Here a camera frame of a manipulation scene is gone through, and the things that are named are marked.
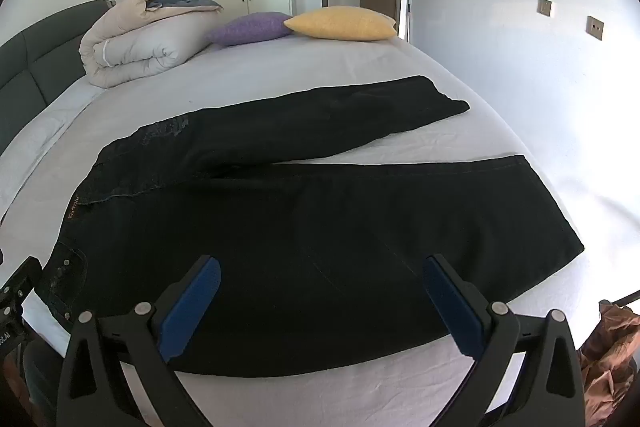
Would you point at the flat white pillow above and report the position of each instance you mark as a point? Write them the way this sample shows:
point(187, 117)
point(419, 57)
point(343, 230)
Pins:
point(40, 122)

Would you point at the purple pillow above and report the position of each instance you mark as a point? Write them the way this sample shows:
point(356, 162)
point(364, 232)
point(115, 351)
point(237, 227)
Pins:
point(250, 29)

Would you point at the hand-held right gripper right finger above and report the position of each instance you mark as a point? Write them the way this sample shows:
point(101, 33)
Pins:
point(450, 307)

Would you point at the yellow pillow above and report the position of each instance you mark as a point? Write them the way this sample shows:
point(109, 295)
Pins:
point(340, 24)

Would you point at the grey-green padded headboard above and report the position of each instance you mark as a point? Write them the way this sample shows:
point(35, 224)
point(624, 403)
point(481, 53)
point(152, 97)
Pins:
point(30, 57)

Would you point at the bed with white sheet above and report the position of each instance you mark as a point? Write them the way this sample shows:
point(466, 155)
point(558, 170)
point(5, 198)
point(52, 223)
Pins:
point(350, 57)

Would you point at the black pants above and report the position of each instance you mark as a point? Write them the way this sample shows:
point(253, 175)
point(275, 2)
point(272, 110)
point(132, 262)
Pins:
point(310, 217)

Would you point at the brown crumpled cloth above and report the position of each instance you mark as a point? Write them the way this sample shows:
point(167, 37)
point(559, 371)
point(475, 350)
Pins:
point(610, 357)

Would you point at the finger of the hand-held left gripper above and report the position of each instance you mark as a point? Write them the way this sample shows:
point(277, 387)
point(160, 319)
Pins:
point(25, 277)

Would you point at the folded beige duvet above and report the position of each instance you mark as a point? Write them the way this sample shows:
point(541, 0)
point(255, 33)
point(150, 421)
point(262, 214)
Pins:
point(135, 42)

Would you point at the grey wall socket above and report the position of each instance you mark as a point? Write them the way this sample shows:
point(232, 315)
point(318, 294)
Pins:
point(545, 7)
point(595, 28)

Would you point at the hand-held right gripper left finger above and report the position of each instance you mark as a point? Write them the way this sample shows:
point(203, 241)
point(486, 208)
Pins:
point(192, 307)

